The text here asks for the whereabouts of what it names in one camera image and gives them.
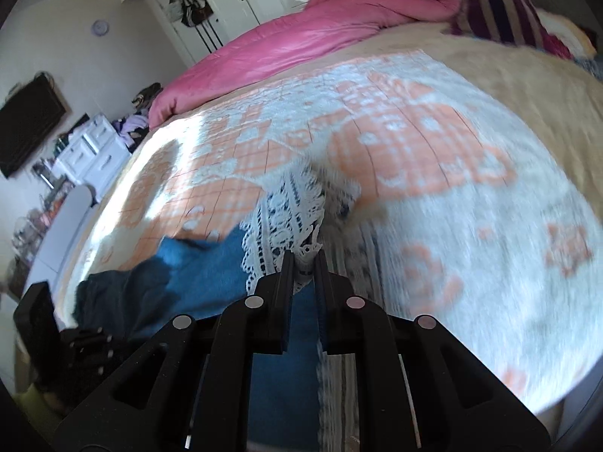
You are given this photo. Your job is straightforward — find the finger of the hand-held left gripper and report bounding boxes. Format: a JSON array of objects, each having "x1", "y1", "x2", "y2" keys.
[{"x1": 59, "y1": 326, "x2": 116, "y2": 380}]

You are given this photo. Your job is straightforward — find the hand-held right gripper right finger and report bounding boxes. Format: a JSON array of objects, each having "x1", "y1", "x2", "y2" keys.
[{"x1": 315, "y1": 249, "x2": 551, "y2": 452}]

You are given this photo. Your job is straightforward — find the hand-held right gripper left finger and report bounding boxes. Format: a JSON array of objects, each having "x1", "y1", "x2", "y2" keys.
[{"x1": 54, "y1": 249, "x2": 296, "y2": 452}]

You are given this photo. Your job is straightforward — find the blue denim pants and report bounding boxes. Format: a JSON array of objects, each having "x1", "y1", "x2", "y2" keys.
[{"x1": 73, "y1": 157, "x2": 378, "y2": 450}]

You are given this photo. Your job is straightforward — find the grey padded bench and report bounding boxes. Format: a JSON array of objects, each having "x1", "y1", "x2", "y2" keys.
[{"x1": 27, "y1": 183, "x2": 98, "y2": 289}]

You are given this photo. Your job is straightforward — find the white drawer cabinet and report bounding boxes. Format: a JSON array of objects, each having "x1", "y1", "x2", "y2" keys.
[{"x1": 49, "y1": 113, "x2": 131, "y2": 190}]

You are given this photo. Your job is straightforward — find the orange white printed blanket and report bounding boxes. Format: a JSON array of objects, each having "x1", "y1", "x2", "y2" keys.
[{"x1": 89, "y1": 49, "x2": 597, "y2": 410}]

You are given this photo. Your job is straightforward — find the purple clothes pile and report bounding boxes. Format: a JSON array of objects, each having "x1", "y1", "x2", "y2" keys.
[{"x1": 110, "y1": 112, "x2": 152, "y2": 152}]

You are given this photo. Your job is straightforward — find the brown folded clothes pile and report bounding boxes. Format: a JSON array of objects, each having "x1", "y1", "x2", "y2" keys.
[{"x1": 131, "y1": 82, "x2": 164, "y2": 107}]

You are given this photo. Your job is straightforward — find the pink quilt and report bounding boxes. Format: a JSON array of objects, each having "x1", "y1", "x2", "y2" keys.
[{"x1": 148, "y1": 0, "x2": 466, "y2": 129}]

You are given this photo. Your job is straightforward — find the white door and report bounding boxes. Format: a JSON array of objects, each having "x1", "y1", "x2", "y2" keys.
[{"x1": 146, "y1": 0, "x2": 226, "y2": 69}]

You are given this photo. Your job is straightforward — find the hanging bags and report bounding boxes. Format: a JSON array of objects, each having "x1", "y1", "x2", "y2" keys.
[{"x1": 167, "y1": 0, "x2": 214, "y2": 28}]

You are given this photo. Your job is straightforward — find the purple striped pillow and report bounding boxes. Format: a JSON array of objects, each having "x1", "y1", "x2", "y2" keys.
[{"x1": 450, "y1": 0, "x2": 551, "y2": 49}]

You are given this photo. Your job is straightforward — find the magenta cloth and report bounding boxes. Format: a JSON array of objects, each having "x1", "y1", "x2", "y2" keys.
[{"x1": 542, "y1": 28, "x2": 576, "y2": 60}]

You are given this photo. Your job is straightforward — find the black wall television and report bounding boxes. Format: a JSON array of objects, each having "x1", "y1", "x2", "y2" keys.
[{"x1": 0, "y1": 72, "x2": 67, "y2": 180}]

